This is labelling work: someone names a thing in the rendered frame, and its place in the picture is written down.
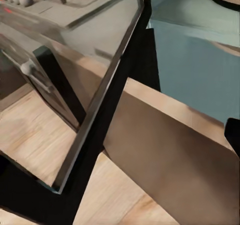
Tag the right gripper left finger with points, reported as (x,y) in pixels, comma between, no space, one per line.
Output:
(12,135)

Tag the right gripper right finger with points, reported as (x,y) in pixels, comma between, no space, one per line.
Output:
(232,134)

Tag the microwave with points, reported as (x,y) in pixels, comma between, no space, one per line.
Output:
(63,67)

